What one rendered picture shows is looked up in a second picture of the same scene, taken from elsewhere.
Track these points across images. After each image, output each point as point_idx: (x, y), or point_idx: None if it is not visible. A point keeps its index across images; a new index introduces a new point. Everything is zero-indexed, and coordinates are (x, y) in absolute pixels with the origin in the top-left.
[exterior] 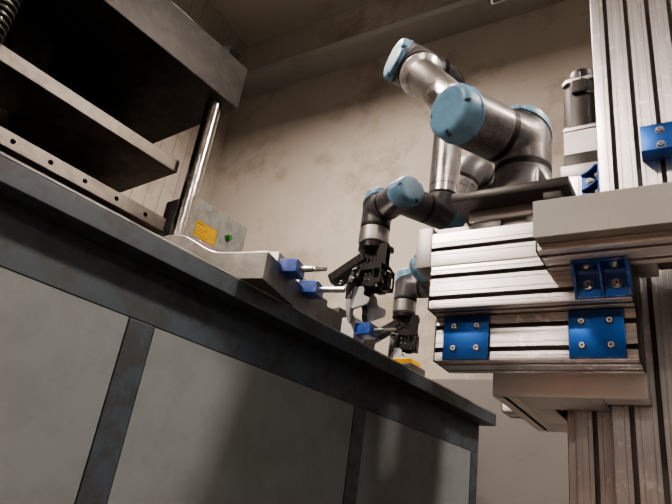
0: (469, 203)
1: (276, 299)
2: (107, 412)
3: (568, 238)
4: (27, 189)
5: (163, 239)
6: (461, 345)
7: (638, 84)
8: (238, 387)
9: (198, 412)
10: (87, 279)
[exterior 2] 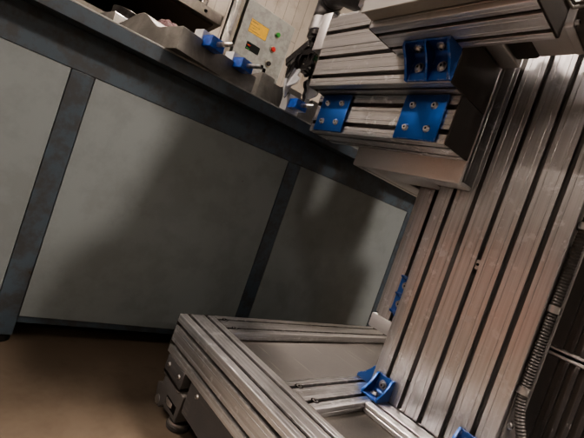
0: None
1: (202, 69)
2: (56, 131)
3: (392, 13)
4: None
5: (85, 7)
6: (327, 119)
7: None
8: (174, 131)
9: (136, 143)
10: (30, 35)
